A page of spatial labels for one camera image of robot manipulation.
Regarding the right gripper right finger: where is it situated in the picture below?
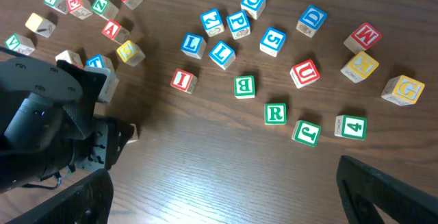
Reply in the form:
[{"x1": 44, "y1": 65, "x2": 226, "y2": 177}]
[{"x1": 336, "y1": 155, "x2": 437, "y2": 224}]

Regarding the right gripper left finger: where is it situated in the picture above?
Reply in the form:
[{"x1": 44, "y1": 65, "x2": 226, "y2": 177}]
[{"x1": 10, "y1": 169, "x2": 114, "y2": 223}]

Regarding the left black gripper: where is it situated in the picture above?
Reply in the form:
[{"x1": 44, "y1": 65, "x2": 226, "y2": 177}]
[{"x1": 57, "y1": 60, "x2": 134, "y2": 172}]

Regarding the green R block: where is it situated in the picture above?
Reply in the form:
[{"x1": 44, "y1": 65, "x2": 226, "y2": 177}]
[{"x1": 264, "y1": 103, "x2": 287, "y2": 125}]

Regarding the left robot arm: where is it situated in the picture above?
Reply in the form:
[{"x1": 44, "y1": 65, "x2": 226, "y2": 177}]
[{"x1": 1, "y1": 47, "x2": 136, "y2": 192}]

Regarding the green 4 block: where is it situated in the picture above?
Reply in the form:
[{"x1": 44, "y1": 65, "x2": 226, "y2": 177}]
[{"x1": 334, "y1": 115, "x2": 368, "y2": 140}]

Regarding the green J block right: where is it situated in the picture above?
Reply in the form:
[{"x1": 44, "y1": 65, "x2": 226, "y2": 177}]
[{"x1": 292, "y1": 120, "x2": 322, "y2": 147}]

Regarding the blue T block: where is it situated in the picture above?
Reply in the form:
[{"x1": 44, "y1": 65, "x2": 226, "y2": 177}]
[{"x1": 86, "y1": 54, "x2": 115, "y2": 72}]

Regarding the plain red-sided block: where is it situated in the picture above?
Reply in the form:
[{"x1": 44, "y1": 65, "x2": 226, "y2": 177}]
[{"x1": 55, "y1": 50, "x2": 83, "y2": 69}]

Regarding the yellow S block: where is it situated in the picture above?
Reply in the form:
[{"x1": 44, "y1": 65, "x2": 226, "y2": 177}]
[{"x1": 116, "y1": 40, "x2": 146, "y2": 66}]

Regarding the yellow G block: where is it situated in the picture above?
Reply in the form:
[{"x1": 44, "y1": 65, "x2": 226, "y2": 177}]
[{"x1": 381, "y1": 75, "x2": 425, "y2": 106}]

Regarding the red I block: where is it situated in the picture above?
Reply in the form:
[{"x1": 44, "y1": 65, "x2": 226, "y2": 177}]
[{"x1": 170, "y1": 69, "x2": 198, "y2": 94}]

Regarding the yellow K block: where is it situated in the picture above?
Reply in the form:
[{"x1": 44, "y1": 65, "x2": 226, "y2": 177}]
[{"x1": 340, "y1": 51, "x2": 379, "y2": 83}]

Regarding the red A block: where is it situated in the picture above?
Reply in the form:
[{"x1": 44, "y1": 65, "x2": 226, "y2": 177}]
[{"x1": 101, "y1": 20, "x2": 130, "y2": 45}]

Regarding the red U block right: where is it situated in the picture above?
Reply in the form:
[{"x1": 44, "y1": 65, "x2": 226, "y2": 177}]
[{"x1": 289, "y1": 59, "x2": 320, "y2": 88}]

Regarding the green V block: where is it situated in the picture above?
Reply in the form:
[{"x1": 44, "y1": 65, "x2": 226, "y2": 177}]
[{"x1": 5, "y1": 34, "x2": 36, "y2": 55}]

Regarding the green Z block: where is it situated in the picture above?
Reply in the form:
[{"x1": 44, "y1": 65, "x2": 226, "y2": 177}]
[{"x1": 92, "y1": 0, "x2": 119, "y2": 21}]

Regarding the blue L block left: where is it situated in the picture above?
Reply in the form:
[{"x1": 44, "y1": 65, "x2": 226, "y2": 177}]
[{"x1": 181, "y1": 33, "x2": 207, "y2": 60}]

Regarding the blue l block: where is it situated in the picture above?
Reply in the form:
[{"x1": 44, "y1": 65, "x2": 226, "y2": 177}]
[
  {"x1": 181, "y1": 33, "x2": 207, "y2": 60},
  {"x1": 209, "y1": 41, "x2": 236, "y2": 70}
]

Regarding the yellow block far left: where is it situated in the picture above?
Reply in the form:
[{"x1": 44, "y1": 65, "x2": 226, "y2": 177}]
[{"x1": 25, "y1": 13, "x2": 56, "y2": 38}]

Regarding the red E block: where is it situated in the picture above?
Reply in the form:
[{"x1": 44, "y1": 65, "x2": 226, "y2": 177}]
[{"x1": 66, "y1": 0, "x2": 93, "y2": 20}]

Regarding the red M block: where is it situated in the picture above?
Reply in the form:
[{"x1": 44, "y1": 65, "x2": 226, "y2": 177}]
[{"x1": 344, "y1": 23, "x2": 382, "y2": 54}]

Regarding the green B block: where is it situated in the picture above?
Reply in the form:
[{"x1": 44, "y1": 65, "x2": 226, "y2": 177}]
[{"x1": 233, "y1": 75, "x2": 256, "y2": 99}]

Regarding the blue L block right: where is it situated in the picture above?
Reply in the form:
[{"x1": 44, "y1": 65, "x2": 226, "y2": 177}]
[{"x1": 209, "y1": 41, "x2": 236, "y2": 70}]

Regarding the green 7 block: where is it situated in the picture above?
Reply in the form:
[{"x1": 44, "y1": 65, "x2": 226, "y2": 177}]
[{"x1": 44, "y1": 0, "x2": 68, "y2": 14}]

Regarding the blue 5 block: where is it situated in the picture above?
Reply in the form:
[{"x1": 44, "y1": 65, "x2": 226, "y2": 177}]
[{"x1": 259, "y1": 27, "x2": 286, "y2": 57}]

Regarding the blue 2 block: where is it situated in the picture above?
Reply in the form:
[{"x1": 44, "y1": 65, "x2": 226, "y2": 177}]
[{"x1": 200, "y1": 8, "x2": 225, "y2": 37}]

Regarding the blue D block right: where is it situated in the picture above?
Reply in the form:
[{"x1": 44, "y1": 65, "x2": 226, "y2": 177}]
[{"x1": 296, "y1": 5, "x2": 328, "y2": 38}]

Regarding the blue d block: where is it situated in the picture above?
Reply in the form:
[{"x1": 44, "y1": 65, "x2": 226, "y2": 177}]
[
  {"x1": 296, "y1": 5, "x2": 328, "y2": 38},
  {"x1": 240, "y1": 0, "x2": 266, "y2": 20}
]

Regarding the blue P block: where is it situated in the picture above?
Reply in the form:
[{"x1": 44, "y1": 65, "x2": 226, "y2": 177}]
[{"x1": 227, "y1": 10, "x2": 250, "y2": 40}]

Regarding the blue D block left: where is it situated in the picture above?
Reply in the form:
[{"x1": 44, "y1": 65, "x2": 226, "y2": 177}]
[{"x1": 240, "y1": 0, "x2": 266, "y2": 20}]

